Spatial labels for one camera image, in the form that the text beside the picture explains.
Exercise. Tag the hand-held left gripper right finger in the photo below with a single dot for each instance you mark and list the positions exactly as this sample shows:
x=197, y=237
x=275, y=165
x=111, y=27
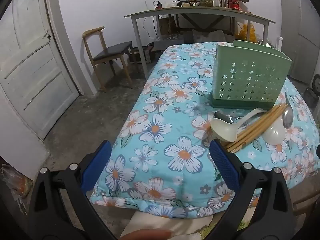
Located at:
x=223, y=167

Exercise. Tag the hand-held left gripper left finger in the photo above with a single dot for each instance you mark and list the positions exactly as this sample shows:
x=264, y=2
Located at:
x=96, y=170

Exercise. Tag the cream plastic ladle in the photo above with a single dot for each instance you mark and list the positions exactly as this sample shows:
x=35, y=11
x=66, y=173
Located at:
x=222, y=130

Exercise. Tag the bundle of wooden chopsticks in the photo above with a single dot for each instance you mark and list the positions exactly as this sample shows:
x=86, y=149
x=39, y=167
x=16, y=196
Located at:
x=252, y=130

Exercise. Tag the metal spoon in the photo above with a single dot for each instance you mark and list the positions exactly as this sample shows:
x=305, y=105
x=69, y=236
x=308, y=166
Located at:
x=287, y=120
x=223, y=116

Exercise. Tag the white soup spoon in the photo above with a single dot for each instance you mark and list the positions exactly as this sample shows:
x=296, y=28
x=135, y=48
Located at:
x=273, y=135

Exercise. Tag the green plastic utensil holder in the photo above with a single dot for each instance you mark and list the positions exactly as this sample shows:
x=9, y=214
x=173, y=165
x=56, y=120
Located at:
x=250, y=80

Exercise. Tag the person's left hand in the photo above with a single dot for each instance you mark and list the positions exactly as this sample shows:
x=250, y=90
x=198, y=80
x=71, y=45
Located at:
x=150, y=235

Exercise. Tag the blue floral blanket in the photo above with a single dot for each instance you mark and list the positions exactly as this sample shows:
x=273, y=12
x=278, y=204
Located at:
x=175, y=105

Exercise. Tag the orange plastic bag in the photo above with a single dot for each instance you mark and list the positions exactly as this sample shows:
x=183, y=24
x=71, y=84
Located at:
x=17, y=182

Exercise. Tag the dark round cooker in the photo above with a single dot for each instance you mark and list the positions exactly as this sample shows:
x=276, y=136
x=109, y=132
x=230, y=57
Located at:
x=313, y=98

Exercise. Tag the wooden chair with black seat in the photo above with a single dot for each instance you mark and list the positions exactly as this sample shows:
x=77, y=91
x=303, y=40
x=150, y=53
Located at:
x=112, y=51

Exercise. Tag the white panel door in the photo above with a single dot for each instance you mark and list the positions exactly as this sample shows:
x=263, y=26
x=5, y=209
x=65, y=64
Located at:
x=30, y=67

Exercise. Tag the grey sack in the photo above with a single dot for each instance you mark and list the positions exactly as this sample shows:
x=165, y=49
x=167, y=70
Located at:
x=207, y=36

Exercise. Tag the white plastic panel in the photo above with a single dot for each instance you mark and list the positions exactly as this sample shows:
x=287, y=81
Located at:
x=279, y=43

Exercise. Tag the yellow plastic bag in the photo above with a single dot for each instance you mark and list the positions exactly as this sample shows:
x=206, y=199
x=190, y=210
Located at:
x=247, y=33

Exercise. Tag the grey box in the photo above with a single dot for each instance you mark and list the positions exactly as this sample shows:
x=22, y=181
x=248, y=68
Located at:
x=167, y=42

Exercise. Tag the cardboard box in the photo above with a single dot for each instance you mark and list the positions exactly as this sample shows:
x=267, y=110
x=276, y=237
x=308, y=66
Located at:
x=167, y=25

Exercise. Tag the grey refrigerator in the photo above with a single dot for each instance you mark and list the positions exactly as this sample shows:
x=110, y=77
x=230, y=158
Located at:
x=300, y=30

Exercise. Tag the long wooden top table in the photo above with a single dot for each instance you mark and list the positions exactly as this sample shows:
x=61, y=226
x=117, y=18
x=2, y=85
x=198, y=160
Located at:
x=200, y=11

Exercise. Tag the clear jar with green contents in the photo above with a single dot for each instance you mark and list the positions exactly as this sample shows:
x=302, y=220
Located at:
x=206, y=2

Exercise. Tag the black electronic device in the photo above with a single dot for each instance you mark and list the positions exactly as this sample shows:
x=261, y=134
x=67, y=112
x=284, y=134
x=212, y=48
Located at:
x=185, y=2

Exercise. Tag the black charger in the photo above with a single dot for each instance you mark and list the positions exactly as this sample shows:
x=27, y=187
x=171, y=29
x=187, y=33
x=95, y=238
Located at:
x=159, y=5

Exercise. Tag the brown wooden frame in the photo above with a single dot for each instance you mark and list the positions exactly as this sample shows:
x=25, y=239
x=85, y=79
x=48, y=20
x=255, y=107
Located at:
x=307, y=201

